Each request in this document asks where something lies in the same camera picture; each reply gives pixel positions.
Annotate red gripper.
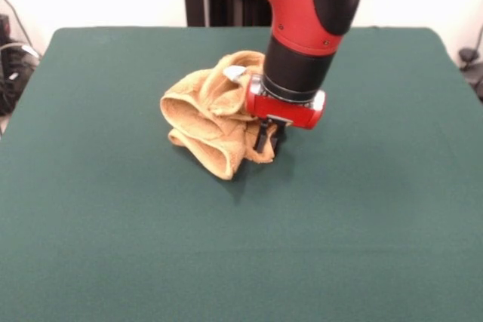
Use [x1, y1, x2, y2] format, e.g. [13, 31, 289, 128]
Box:
[245, 73, 328, 158]

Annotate yellow terry towel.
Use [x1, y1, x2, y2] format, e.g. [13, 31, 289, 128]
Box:
[160, 50, 283, 182]

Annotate dark green tablecloth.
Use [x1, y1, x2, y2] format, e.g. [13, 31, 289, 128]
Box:
[0, 26, 483, 322]

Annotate black equipment with cables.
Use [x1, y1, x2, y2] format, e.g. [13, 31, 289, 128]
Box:
[0, 13, 42, 116]

